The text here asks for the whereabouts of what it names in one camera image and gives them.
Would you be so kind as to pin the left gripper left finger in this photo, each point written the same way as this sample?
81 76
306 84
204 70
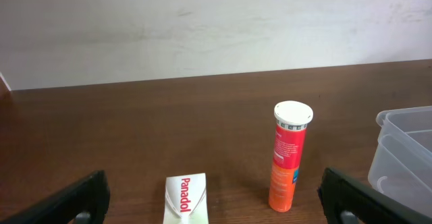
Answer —
84 201

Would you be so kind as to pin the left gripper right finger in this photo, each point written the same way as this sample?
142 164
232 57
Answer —
346 200

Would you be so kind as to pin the white Panadol box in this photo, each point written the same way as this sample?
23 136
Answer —
186 200

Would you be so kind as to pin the orange tube white cap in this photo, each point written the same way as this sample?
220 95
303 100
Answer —
292 119

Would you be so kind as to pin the clear plastic container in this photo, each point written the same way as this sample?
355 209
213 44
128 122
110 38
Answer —
401 167

